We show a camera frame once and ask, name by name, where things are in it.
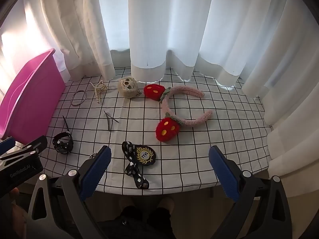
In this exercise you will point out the black polka dot bow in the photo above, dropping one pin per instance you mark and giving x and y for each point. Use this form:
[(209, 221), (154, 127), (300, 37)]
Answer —
[(133, 169)]

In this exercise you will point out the pink strawberry plush headband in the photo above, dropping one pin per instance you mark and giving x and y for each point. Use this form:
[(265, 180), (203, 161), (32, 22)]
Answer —
[(167, 129)]

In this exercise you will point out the white sheer curtain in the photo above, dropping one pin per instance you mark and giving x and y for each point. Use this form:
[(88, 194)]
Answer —
[(162, 25), (30, 29)]

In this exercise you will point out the cream curtain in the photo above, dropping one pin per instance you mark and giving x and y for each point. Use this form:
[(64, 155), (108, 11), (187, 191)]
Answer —
[(286, 67), (82, 29)]

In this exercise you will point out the white black checked tablecloth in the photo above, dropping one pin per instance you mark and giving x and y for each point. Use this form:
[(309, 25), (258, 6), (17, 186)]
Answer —
[(211, 134)]

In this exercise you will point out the pearl hair clip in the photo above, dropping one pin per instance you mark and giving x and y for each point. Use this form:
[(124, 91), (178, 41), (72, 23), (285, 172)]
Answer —
[(99, 91)]

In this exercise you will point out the black embroidered round badge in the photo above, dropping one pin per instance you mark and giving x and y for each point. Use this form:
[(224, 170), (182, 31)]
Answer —
[(145, 155)]

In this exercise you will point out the black bobby pin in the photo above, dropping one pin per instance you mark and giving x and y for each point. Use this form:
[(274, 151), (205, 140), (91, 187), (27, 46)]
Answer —
[(113, 119), (109, 122)]

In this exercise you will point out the person's left hand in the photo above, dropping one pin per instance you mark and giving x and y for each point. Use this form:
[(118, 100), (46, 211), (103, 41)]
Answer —
[(13, 211)]

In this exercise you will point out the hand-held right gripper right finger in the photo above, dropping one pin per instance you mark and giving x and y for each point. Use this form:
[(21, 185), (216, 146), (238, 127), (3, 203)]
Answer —
[(224, 173)]

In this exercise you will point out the pink plastic bin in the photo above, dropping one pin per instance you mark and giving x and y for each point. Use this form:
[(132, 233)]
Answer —
[(27, 97)]

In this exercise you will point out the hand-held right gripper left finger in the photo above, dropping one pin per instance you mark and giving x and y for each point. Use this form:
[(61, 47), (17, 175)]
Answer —
[(96, 171)]

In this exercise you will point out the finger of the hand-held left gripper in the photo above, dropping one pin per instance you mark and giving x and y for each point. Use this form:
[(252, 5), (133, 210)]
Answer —
[(7, 145), (27, 148)]

